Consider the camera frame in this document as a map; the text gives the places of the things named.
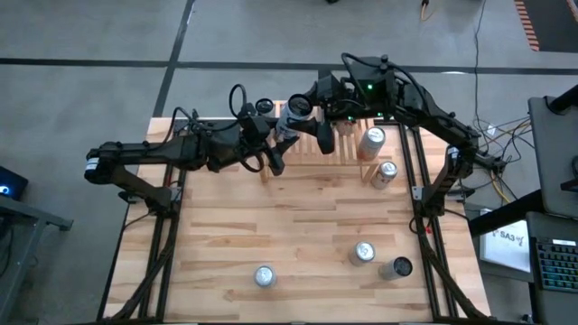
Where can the white paper sign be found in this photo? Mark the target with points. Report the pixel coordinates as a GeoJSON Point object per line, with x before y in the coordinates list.
{"type": "Point", "coordinates": [506, 248]}

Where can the dark grey desk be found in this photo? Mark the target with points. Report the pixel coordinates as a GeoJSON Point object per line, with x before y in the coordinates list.
{"type": "Point", "coordinates": [551, 307]}

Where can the slim can with black lid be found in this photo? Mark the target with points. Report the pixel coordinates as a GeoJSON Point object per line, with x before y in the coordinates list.
{"type": "Point", "coordinates": [293, 118]}
{"type": "Point", "coordinates": [264, 106]}
{"type": "Point", "coordinates": [396, 268]}

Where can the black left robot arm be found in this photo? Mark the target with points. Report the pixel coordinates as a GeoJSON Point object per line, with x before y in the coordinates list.
{"type": "Point", "coordinates": [149, 153]}

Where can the grey metal stand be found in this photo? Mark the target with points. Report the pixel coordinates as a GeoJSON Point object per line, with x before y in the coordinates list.
{"type": "Point", "coordinates": [36, 214]}

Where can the black metal bar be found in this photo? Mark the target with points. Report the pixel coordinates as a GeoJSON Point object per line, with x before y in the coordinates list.
{"type": "Point", "coordinates": [501, 213]}

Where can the silver metal bracket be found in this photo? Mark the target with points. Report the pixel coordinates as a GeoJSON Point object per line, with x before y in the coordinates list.
{"type": "Point", "coordinates": [417, 193]}

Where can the black clamp bracket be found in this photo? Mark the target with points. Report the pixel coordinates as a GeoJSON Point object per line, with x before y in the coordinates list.
{"type": "Point", "coordinates": [128, 196]}

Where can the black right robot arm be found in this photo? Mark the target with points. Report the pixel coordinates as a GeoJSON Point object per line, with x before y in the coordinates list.
{"type": "Point", "coordinates": [433, 115]}

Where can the wooden slatted shelf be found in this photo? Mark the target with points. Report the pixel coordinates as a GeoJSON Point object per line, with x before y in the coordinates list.
{"type": "Point", "coordinates": [316, 158]}

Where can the grey side table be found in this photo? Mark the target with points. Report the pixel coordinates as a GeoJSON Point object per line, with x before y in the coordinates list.
{"type": "Point", "coordinates": [553, 149]}

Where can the black mat orange striped edge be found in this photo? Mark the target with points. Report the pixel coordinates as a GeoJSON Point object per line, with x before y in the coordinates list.
{"type": "Point", "coordinates": [555, 25]}

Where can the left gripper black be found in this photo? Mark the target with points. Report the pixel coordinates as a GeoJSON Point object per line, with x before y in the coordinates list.
{"type": "Point", "coordinates": [253, 133]}

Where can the black device blue light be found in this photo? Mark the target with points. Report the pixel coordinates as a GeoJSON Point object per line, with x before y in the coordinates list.
{"type": "Point", "coordinates": [13, 182]}

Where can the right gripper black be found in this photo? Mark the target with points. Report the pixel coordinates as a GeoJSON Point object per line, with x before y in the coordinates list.
{"type": "Point", "coordinates": [335, 97]}

